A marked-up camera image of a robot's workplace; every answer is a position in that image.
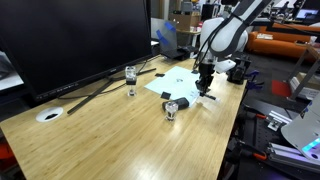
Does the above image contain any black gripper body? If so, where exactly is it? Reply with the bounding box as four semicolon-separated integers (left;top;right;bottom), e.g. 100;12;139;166
199;64;215;84

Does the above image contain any white black Expo marker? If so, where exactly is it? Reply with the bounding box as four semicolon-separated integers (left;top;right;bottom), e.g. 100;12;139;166
200;93;217;100

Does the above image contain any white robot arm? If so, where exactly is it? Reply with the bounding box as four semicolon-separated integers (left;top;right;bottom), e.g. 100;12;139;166
193;0;272;96

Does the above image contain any white paper sheet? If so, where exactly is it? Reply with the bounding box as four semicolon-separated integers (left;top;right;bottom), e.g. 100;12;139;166
145;66;199;106

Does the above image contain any black whiteboard eraser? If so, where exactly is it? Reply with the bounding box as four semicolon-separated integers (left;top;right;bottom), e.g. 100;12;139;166
162;97;189;110

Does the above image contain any black tape square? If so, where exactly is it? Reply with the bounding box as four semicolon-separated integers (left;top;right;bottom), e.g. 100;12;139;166
161;92;171;100
155;73;165;77

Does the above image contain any clear crystal glass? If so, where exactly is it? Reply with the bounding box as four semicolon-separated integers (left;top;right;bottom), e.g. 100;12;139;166
165;101;178;121

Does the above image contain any grey box with blue tape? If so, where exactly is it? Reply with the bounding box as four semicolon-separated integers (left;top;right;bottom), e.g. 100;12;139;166
156;21;190;60

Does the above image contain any clear glass on black base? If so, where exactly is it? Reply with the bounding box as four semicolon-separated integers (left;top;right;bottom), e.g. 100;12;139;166
125;66;137;96

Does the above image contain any orange sofa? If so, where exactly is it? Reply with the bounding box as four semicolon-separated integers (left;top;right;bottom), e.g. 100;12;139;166
246;26;311;61

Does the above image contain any black monitor stand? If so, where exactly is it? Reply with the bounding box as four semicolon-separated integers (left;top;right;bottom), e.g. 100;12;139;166
58;64;156;115

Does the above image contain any large black monitor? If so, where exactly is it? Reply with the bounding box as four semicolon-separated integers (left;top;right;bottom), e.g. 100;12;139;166
0;0;152;100

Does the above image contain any white table grommet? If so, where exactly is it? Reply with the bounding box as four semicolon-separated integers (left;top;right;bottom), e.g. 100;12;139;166
36;106;64;122

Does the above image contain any black clamp mount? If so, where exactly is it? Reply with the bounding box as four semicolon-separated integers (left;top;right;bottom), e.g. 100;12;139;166
227;58;251;85

